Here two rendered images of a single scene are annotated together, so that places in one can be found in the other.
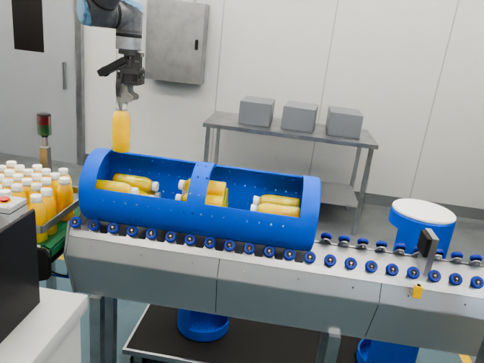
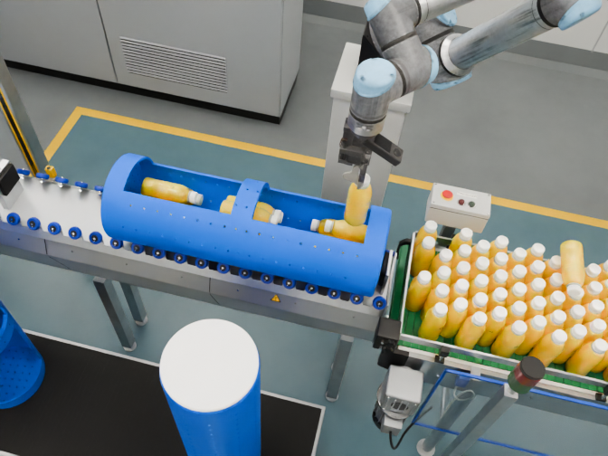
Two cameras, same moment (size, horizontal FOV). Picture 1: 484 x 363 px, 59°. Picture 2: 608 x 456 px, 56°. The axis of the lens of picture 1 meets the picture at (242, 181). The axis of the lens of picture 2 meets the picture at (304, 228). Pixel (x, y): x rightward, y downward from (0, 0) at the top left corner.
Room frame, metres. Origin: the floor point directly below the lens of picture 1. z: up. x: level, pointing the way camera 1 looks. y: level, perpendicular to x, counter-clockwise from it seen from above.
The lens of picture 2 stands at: (2.65, 0.40, 2.59)
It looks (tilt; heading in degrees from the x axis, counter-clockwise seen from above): 53 degrees down; 184
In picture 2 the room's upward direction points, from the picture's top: 6 degrees clockwise
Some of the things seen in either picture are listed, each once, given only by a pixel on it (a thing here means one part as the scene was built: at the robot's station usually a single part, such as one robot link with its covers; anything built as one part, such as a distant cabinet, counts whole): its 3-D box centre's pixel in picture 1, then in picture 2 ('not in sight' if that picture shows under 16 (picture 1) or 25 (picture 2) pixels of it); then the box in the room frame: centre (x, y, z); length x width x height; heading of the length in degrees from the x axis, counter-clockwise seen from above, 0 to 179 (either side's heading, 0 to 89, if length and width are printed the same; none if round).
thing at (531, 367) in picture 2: (44, 130); (521, 379); (1.98, 0.96, 1.18); 0.06 x 0.06 x 0.16
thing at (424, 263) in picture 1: (425, 251); (8, 185); (1.49, -0.72, 1.00); 0.10 x 0.04 x 0.15; 175
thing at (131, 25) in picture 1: (128, 18); (373, 90); (1.59, 0.45, 1.72); 0.10 x 0.09 x 0.12; 134
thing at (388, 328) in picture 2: not in sight; (386, 334); (1.80, 0.63, 0.95); 0.10 x 0.07 x 0.10; 175
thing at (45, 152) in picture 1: (50, 248); (456, 449); (1.98, 0.96, 0.55); 0.04 x 0.04 x 1.10; 85
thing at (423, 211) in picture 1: (423, 210); not in sight; (1.87, -0.85, 1.03); 0.28 x 0.28 x 0.01
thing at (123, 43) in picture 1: (129, 44); (365, 119); (1.59, 0.45, 1.63); 0.10 x 0.09 x 0.05; 175
